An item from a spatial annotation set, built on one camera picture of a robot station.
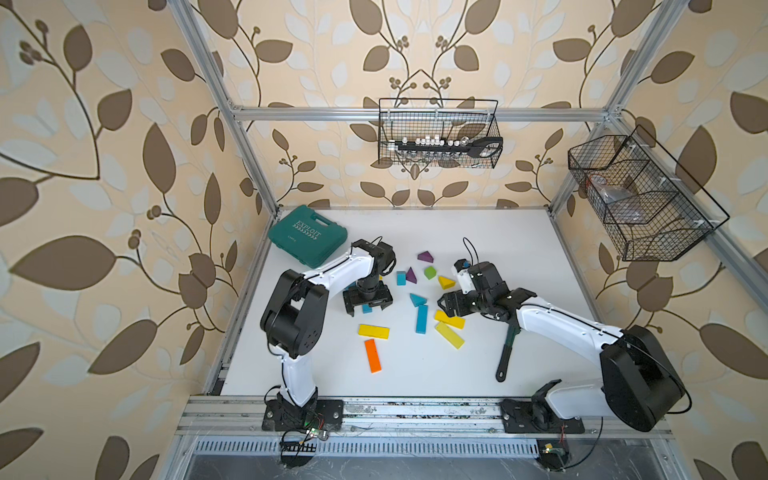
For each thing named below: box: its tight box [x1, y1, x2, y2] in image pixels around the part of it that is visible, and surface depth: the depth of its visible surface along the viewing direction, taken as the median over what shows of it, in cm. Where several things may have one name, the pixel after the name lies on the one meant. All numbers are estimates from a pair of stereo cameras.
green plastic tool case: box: [268, 205, 348, 269], surface depth 110 cm
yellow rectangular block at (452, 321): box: [434, 309, 466, 329], surface depth 92 cm
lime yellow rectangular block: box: [435, 321, 465, 349], surface depth 91 cm
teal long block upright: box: [415, 305, 429, 334], surface depth 93 cm
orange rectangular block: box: [364, 339, 383, 374], surface depth 86 cm
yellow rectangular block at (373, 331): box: [358, 324, 390, 339], surface depth 91 cm
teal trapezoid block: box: [396, 271, 407, 286], surface depth 101 cm
